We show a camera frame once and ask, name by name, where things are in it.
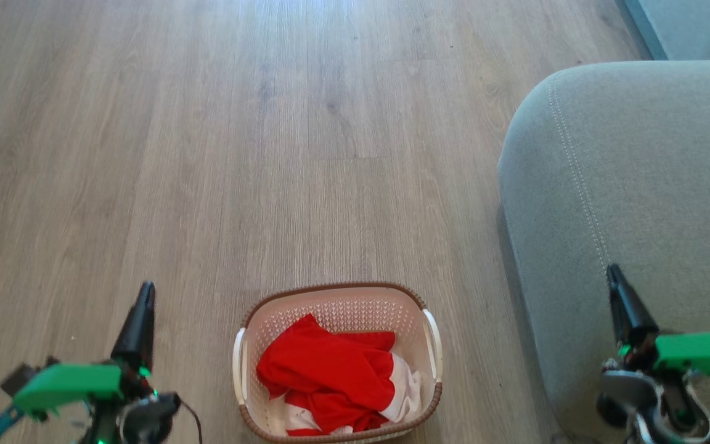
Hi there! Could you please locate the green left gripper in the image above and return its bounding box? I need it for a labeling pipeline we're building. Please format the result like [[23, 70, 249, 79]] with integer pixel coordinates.
[[13, 281, 157, 422]]

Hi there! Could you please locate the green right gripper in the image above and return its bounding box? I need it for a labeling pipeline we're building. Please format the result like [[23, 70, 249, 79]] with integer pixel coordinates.
[[606, 264, 710, 393]]

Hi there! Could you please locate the red and white garment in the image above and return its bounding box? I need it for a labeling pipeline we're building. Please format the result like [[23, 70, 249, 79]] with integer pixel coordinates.
[[256, 313, 423, 437]]

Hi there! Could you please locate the grey fabric sofa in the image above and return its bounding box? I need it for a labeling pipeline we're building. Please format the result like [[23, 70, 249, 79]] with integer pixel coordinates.
[[497, 59, 710, 444]]

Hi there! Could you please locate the grey sofa seat section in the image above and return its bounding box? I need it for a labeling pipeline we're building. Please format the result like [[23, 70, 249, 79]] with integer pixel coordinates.
[[615, 0, 710, 61]]

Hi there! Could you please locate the cream laundry basket brown rim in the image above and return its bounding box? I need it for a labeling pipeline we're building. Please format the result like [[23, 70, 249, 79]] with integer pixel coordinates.
[[232, 282, 444, 444]]

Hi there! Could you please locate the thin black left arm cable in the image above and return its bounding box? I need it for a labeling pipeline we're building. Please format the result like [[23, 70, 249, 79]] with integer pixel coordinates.
[[179, 400, 203, 444]]

